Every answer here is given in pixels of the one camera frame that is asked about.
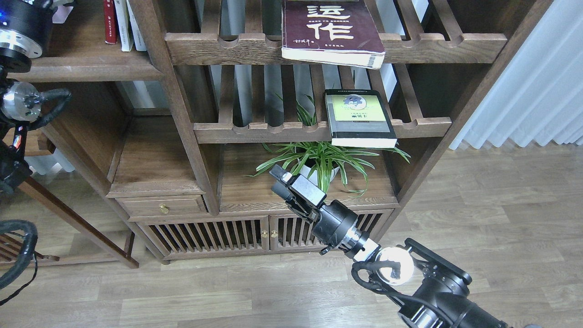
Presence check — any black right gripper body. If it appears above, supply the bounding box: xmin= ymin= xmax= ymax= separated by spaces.
xmin=280 ymin=174 xmax=365 ymax=256

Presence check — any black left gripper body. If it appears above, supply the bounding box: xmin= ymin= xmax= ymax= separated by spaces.
xmin=0 ymin=0 xmax=57 ymax=58

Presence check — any black book yellow-green cover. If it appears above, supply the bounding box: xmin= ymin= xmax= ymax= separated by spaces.
xmin=324 ymin=89 xmax=397 ymax=148

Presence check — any white lavender paperback book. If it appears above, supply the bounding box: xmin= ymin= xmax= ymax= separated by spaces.
xmin=51 ymin=0 xmax=77 ymax=24

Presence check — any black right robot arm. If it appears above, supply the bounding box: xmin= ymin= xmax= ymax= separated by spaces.
xmin=270 ymin=165 xmax=507 ymax=328

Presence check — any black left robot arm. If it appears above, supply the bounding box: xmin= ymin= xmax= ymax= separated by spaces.
xmin=0 ymin=0 xmax=77 ymax=194

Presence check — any white plant pot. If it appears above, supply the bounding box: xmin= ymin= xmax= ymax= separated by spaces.
xmin=300 ymin=161 xmax=340 ymax=193

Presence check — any green spider plant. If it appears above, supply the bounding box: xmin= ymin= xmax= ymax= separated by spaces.
xmin=246 ymin=93 xmax=412 ymax=197

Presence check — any red upright book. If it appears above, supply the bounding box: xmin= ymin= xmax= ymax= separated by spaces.
xmin=102 ymin=0 xmax=118 ymax=44

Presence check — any white upright book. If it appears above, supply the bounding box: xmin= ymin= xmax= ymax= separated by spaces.
xmin=126 ymin=0 xmax=147 ymax=51
xmin=114 ymin=0 xmax=134 ymax=52

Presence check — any dark wooden bookshelf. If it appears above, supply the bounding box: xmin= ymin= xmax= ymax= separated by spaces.
xmin=9 ymin=0 xmax=552 ymax=261

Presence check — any brass drawer knob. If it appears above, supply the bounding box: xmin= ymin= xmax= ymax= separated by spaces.
xmin=159 ymin=204 xmax=169 ymax=214

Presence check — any white upright book right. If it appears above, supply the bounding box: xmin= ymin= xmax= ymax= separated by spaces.
xmin=126 ymin=0 xmax=147 ymax=51

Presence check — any dark red book chinese title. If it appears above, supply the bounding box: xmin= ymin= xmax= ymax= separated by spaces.
xmin=281 ymin=0 xmax=385 ymax=69

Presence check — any wooden side furniture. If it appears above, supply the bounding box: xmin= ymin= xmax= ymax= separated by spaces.
xmin=1 ymin=132 xmax=139 ymax=268

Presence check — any white curtain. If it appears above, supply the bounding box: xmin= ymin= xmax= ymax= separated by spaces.
xmin=449 ymin=0 xmax=583 ymax=150

